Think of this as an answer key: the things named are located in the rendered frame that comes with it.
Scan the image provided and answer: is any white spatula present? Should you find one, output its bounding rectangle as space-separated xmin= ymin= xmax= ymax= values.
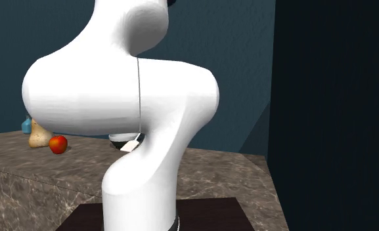
xmin=120 ymin=133 xmax=142 ymax=153

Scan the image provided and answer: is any black bowl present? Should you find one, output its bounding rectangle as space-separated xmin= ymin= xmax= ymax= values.
xmin=108 ymin=132 xmax=145 ymax=150

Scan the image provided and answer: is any dark robot stand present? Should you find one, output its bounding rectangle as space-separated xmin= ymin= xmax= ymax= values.
xmin=55 ymin=197 xmax=256 ymax=231

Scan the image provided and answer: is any red apple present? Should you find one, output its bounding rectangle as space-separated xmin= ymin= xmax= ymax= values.
xmin=49 ymin=135 xmax=68 ymax=155

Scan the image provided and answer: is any beige butternut squash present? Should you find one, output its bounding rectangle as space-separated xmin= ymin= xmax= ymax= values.
xmin=28 ymin=118 xmax=55 ymax=149

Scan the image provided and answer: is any blue bottle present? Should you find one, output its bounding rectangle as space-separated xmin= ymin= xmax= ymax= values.
xmin=21 ymin=115 xmax=33 ymax=135

